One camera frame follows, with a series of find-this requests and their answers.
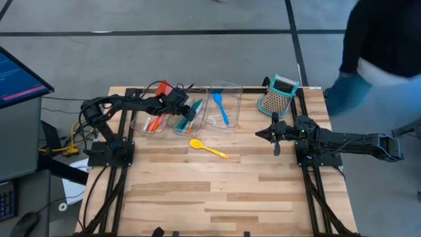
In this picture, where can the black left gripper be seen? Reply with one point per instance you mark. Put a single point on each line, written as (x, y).
(176, 100)

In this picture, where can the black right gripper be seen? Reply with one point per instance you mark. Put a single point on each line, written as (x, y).
(284, 131)

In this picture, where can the pink silicone spoon spatula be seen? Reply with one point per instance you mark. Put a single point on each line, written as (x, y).
(154, 125)

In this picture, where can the pink icing spatula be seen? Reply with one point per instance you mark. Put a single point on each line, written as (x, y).
(150, 126)

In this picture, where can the blue silicone spoon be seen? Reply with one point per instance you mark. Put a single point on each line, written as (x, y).
(217, 98)

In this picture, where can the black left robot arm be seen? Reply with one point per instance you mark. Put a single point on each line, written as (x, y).
(131, 102)

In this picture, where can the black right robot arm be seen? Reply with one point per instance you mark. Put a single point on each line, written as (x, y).
(355, 143)

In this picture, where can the teal steel box grater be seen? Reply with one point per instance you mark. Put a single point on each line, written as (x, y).
(276, 102)

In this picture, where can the clear plastic bin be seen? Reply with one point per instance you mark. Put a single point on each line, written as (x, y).
(233, 105)
(200, 125)
(138, 121)

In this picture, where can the yellow silicone spoon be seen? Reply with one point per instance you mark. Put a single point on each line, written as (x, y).
(196, 143)

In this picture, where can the black clamp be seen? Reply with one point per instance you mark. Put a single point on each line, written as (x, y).
(265, 81)

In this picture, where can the white table label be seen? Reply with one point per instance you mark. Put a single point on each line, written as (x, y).
(315, 87)

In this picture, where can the black desk base beam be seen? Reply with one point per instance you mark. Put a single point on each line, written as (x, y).
(62, 169)

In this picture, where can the small black object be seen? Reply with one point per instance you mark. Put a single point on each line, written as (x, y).
(158, 232)

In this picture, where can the white paper sheet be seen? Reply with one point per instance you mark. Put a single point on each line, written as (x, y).
(74, 194)

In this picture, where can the black floor stand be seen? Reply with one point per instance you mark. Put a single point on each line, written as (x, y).
(411, 126)

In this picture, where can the person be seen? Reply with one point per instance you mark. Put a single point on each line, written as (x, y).
(381, 39)

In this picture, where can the white tape roll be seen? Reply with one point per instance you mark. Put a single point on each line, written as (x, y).
(60, 206)

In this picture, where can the computer monitor blue screen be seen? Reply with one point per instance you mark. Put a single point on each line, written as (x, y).
(19, 82)

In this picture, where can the black computer mouse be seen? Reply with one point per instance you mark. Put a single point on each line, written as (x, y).
(24, 225)

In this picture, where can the black keyboard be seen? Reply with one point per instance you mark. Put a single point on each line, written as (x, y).
(6, 200)

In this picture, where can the black edge bracket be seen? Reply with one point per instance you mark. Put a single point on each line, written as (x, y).
(246, 234)
(176, 234)

